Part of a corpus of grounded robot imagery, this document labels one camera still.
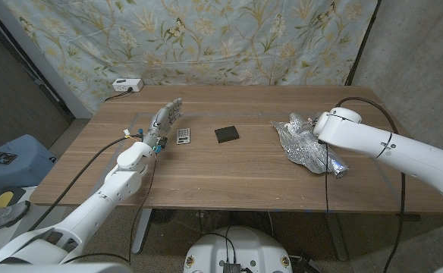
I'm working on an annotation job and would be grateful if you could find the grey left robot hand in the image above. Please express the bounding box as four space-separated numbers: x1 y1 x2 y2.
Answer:
141 97 185 149

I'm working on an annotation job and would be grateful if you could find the crinkled aluminum foil roll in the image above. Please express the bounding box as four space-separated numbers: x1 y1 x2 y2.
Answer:
270 112 350 179

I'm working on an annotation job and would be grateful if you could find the small grey calculator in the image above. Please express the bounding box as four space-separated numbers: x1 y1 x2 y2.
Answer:
176 128 191 146

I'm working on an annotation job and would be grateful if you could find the white power strip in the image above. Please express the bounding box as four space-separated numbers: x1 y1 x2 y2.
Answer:
112 78 144 93

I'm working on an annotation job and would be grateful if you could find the black foam block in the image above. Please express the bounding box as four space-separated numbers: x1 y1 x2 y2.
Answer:
214 125 240 144

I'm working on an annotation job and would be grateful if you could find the black backdrop pole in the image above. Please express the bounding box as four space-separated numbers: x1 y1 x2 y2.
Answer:
343 0 382 86

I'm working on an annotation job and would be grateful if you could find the floral printed backdrop cloth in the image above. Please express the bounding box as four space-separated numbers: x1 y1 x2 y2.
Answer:
1 0 380 115

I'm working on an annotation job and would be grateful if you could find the black round fan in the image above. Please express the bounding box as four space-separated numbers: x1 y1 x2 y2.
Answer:
153 209 177 224

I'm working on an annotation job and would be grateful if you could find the white table leg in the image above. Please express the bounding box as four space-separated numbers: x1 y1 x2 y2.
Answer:
325 212 348 262
131 208 152 254

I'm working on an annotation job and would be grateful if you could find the black power adapter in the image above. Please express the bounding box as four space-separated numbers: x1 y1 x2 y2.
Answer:
289 253 321 273

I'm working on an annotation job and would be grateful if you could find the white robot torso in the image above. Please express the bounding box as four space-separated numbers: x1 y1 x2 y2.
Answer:
183 226 293 273

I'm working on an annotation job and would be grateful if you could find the blue plastic bin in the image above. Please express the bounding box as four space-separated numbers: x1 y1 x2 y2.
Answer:
0 133 58 190

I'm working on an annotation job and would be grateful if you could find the black printed card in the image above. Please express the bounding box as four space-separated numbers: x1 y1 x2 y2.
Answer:
0 151 18 165

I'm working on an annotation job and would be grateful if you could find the black power strip cord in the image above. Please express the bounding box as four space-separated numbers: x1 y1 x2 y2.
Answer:
104 87 134 102

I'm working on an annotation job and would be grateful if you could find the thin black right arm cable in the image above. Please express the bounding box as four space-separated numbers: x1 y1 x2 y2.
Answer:
323 143 331 213

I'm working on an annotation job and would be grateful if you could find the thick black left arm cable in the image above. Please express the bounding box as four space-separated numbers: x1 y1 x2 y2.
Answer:
27 134 145 231

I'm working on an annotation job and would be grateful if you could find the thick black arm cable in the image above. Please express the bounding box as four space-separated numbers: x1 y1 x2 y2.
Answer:
27 134 145 231
335 96 407 273

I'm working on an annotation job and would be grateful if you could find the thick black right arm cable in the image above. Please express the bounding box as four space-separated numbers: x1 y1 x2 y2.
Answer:
335 96 407 273

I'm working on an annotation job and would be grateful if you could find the black torso cable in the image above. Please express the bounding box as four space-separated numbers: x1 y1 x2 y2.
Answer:
204 226 238 263

